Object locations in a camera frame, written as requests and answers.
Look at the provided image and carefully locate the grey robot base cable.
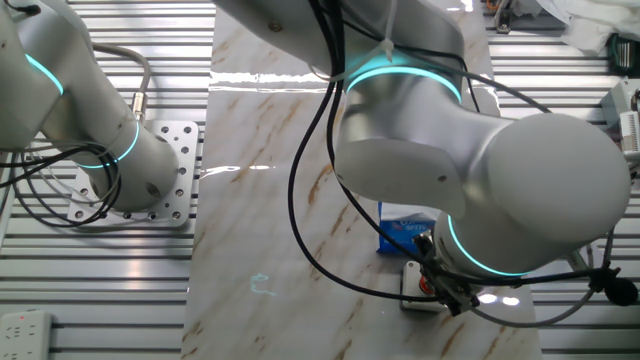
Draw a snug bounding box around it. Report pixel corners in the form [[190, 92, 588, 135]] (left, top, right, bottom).
[[92, 42, 154, 124]]

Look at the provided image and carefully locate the white power strip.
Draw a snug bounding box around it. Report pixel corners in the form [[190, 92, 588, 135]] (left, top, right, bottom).
[[0, 308, 55, 360]]

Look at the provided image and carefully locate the black base cable bundle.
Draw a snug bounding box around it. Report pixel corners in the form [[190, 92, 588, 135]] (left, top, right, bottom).
[[0, 142, 124, 229]]

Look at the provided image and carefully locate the light grey equipment box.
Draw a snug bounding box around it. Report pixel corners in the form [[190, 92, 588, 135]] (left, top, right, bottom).
[[599, 77, 640, 131]]

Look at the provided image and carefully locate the black velcro cable wrap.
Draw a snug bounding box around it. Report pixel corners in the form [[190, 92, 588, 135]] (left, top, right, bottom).
[[588, 267, 640, 307]]

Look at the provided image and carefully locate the white plastic sheet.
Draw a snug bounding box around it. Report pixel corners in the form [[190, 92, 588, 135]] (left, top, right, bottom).
[[534, 0, 640, 56]]

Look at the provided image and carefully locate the white marble pattern mat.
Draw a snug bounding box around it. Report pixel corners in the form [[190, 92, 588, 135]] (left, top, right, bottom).
[[180, 0, 544, 360]]

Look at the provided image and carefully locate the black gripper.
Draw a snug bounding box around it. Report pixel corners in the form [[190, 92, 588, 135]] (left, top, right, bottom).
[[416, 232, 467, 305]]

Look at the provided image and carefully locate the blue tissue pack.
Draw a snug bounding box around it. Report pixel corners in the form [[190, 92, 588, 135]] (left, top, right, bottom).
[[377, 201, 441, 255]]

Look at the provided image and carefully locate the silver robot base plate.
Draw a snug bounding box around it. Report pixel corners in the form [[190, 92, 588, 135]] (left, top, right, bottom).
[[67, 119, 201, 229]]

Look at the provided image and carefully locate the green black device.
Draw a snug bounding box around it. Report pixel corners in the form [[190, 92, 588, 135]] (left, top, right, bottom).
[[607, 33, 640, 79]]

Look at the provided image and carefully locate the metal pole with base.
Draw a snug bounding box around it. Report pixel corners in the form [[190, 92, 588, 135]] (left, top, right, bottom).
[[492, 0, 516, 35]]

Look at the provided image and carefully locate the grey box large red button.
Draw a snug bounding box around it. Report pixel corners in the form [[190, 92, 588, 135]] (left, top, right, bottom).
[[398, 259, 451, 314]]

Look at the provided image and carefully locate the thin grey gripper cable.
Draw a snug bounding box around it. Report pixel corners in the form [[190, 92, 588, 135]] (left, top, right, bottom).
[[469, 227, 616, 329]]

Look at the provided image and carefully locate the silver ribbed camera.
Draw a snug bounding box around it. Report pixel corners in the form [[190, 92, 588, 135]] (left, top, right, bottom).
[[619, 110, 640, 161]]

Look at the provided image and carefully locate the white zip tie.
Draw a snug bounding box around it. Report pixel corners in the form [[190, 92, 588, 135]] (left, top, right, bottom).
[[309, 0, 401, 84]]

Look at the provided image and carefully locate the long black arm cable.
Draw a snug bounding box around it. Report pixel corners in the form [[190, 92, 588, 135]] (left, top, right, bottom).
[[287, 0, 451, 304], [324, 0, 609, 289]]

